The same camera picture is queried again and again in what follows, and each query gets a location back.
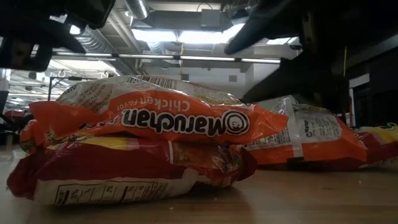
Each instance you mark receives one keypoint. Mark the long linear ceiling light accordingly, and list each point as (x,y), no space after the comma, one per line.
(202,58)

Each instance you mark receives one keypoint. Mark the black gantry frame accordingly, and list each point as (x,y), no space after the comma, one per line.
(49,90)

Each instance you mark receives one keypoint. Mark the grey square wall vent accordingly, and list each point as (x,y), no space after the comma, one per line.
(233,78)

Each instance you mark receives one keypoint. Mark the orange Maruchan noodle pack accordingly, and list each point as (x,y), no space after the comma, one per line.
(320,149)
(155,105)

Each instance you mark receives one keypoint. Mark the red Maruchan noodle pack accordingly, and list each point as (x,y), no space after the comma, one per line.
(382,146)
(109,168)

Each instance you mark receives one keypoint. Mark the grey ceiling box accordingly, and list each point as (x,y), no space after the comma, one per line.
(211,18)

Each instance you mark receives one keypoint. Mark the bright ceiling light panel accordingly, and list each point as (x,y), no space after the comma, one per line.
(186,36)

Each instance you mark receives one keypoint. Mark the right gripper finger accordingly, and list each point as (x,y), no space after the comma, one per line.
(311,84)
(267,26)

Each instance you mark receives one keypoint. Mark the large silver ventilation duct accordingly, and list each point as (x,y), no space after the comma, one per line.
(93,43)

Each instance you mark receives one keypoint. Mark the red storage bin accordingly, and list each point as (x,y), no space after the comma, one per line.
(14,114)

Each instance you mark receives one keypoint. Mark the small silver ventilation duct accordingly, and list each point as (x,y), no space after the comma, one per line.
(138,7)

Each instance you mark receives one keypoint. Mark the small grey wall box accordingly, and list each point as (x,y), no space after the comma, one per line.
(185,77)

